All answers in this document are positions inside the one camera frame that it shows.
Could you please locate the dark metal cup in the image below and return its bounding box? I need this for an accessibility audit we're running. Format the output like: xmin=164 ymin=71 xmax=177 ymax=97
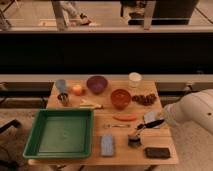
xmin=57 ymin=93 xmax=69 ymax=106

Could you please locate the bunch of dark grapes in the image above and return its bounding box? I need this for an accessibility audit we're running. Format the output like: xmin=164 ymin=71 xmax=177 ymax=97
xmin=132 ymin=93 xmax=157 ymax=106

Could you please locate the yellow banana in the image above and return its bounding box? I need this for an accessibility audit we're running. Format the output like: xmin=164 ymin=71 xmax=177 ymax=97
xmin=80 ymin=99 xmax=103 ymax=109

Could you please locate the blue sponge near tray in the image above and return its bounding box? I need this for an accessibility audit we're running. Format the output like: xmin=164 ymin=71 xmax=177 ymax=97
xmin=101 ymin=135 xmax=114 ymax=157

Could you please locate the blue plastic cup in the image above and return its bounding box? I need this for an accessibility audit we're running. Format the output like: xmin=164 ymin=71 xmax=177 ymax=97
xmin=55 ymin=79 xmax=67 ymax=93

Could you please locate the orange carrot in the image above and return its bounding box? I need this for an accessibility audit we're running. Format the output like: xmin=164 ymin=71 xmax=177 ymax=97
xmin=113 ymin=115 xmax=137 ymax=121

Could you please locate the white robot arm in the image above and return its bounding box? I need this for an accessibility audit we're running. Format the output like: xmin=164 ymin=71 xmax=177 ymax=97
xmin=162 ymin=89 xmax=213 ymax=135

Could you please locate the red bowl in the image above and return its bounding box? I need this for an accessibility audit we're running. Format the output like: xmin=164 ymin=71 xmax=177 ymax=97
xmin=111 ymin=89 xmax=131 ymax=110

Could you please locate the black handled brush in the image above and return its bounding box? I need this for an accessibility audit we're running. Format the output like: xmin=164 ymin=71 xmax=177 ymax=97
xmin=128 ymin=119 xmax=164 ymax=148

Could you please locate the purple bowl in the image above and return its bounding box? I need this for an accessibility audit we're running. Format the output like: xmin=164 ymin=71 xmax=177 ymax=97
xmin=87 ymin=75 xmax=108 ymax=94

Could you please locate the red yellow apple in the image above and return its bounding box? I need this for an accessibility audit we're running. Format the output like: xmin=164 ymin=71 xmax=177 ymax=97
xmin=71 ymin=84 xmax=83 ymax=96

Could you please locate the green plastic tray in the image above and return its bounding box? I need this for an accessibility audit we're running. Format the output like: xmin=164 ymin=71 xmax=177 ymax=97
xmin=23 ymin=109 xmax=94 ymax=159

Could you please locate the wooden table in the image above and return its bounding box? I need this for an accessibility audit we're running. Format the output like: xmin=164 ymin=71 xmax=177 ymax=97
xmin=28 ymin=80 xmax=179 ymax=167

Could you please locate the black rectangular sponge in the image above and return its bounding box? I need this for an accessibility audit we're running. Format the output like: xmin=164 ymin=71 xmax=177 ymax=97
xmin=145 ymin=147 xmax=171 ymax=159

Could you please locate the white paper cup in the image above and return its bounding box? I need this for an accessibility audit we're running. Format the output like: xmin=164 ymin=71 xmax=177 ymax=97
xmin=128 ymin=72 xmax=142 ymax=88

